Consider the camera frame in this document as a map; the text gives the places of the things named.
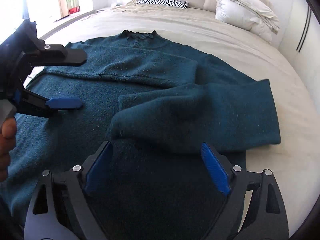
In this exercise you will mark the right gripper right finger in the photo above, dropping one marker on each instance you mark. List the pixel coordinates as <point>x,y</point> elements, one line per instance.
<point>230,181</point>

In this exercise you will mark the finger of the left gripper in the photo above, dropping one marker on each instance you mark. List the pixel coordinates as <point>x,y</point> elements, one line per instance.
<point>56,55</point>
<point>30,103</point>

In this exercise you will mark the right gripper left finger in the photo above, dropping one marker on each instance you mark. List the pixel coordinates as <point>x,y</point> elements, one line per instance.
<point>75,218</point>

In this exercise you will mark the dark teal knit sweater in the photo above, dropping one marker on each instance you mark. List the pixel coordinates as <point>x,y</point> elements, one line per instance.
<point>156,101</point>

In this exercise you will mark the person's left hand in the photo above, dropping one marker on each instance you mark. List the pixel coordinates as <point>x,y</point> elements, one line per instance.
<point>7,143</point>

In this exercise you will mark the green and red box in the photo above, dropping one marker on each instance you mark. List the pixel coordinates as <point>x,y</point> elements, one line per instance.
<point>73,6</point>

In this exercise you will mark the beige bed sheet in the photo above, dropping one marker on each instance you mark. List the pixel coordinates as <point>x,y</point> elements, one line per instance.
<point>295,161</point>

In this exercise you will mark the zebra print pillow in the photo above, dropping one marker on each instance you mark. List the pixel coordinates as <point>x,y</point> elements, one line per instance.
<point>169,3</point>

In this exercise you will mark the white folded duvet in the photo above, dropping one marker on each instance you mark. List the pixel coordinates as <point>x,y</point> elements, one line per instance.
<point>251,15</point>

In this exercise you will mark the white wardrobe with black handles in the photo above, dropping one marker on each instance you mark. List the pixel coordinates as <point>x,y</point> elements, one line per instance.
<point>300,46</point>

